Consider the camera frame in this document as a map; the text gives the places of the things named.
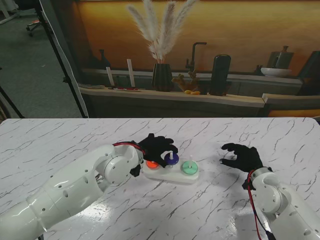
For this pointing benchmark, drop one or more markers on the wooden board with red pieces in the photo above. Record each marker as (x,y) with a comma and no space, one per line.
(125,89)

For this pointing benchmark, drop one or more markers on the brown plush toy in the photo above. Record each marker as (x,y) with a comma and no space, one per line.
(191,82)

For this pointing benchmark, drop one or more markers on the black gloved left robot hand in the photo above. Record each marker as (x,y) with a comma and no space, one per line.
(155,150)

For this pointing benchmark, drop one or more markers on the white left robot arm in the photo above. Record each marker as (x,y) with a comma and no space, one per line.
(75,185)

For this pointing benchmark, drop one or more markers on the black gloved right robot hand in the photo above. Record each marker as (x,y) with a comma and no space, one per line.
(248,157)

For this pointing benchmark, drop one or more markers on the black kitchen faucet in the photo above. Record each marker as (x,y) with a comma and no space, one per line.
(193,55)

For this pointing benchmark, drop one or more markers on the white three-rod Hanoi tower base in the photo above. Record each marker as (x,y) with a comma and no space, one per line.
(175,176)

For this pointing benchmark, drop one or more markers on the tall white candle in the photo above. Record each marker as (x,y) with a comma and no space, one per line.
(130,72)

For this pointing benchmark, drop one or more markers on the yellow orange fruit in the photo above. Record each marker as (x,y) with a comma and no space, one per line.
(193,92)

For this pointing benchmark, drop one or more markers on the black tripod stand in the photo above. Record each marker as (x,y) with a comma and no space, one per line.
(64,79)
(11,102)

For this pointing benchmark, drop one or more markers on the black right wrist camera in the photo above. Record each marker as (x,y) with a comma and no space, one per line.
(245,185)

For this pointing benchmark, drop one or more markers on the black ribbed vase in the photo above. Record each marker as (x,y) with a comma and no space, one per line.
(162,77)

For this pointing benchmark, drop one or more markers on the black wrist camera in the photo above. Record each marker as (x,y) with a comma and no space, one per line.
(136,171)
(245,185)

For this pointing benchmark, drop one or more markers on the dark teal box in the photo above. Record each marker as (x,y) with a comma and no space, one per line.
(310,75)

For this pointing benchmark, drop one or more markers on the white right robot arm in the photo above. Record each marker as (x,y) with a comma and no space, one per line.
(275,197)

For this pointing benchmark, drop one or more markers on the white-edged kitchen backdrop panel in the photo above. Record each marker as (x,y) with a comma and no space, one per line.
(62,37)

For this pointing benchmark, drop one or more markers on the office chair with orange seat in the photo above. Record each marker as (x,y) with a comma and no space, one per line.
(33,25)

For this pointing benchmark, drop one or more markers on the tall black cylinder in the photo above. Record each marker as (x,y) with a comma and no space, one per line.
(221,72)

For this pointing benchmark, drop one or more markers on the white pampas grass bunch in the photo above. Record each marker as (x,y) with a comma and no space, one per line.
(162,37)

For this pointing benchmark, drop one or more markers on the small dark jar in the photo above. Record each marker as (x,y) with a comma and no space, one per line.
(258,70)

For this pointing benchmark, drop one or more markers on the short white candle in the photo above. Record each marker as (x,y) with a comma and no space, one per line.
(110,76)

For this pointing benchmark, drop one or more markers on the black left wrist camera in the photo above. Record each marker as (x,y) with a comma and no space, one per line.
(136,171)

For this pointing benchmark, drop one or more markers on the white bowl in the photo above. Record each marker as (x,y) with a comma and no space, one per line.
(275,72)

